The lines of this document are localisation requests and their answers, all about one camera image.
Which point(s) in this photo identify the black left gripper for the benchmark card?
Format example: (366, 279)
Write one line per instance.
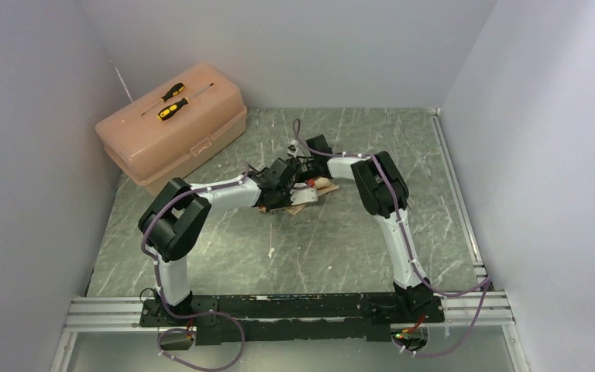
(287, 201)

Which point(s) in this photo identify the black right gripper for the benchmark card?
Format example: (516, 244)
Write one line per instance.
(298, 176)

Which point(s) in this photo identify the orange cloth napkin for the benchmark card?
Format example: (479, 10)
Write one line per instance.
(324, 186)

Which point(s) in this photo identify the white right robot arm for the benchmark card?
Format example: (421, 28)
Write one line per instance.
(383, 193)

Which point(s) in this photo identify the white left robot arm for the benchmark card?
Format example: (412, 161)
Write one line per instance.
(173, 222)

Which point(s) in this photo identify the pink plastic toolbox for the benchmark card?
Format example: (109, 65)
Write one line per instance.
(151, 152)

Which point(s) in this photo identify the lower yellow black screwdriver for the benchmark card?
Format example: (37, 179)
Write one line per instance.
(200, 91)

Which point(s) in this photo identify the yellow black screwdriver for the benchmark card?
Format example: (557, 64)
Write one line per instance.
(171, 109)
(200, 91)

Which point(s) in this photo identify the upper yellow black screwdriver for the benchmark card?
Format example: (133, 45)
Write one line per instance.
(171, 109)

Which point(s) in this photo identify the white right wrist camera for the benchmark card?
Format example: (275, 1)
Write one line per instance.
(293, 149)

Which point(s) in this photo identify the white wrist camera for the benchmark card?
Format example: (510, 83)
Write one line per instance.
(302, 194)
(293, 149)

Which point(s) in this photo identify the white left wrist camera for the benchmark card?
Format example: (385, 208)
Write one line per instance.
(302, 194)

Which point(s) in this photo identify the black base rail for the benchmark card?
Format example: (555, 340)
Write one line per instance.
(254, 318)

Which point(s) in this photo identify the aluminium frame rail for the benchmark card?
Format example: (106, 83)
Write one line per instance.
(472, 309)

